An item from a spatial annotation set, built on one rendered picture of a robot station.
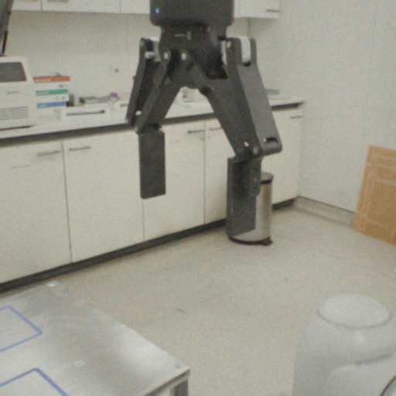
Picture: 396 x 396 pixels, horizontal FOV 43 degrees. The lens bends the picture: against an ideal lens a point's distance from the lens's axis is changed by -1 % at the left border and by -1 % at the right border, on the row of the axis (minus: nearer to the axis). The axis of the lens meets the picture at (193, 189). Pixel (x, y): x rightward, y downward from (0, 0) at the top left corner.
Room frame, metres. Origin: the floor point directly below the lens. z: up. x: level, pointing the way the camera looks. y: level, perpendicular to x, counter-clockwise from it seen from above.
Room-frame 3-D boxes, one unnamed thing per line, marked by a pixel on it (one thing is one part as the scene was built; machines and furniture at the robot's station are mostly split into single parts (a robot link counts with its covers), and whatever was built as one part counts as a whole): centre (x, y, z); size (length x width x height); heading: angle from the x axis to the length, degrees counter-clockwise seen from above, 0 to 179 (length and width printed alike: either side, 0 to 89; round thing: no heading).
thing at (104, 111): (2.95, 0.65, 0.93); 0.30 x 0.10 x 0.06; 121
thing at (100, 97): (3.32, 0.62, 0.97); 0.24 x 0.12 x 0.13; 118
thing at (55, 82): (3.16, 0.89, 1.10); 0.24 x 0.13 x 0.10; 128
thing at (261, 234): (3.29, -0.40, 0.23); 0.38 x 0.31 x 0.46; 39
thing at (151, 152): (0.52, 0.04, 1.22); 0.03 x 0.01 x 0.07; 129
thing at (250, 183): (0.40, -0.05, 1.25); 0.03 x 0.01 x 0.05; 39
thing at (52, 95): (3.15, 0.91, 1.01); 0.23 x 0.12 x 0.08; 128
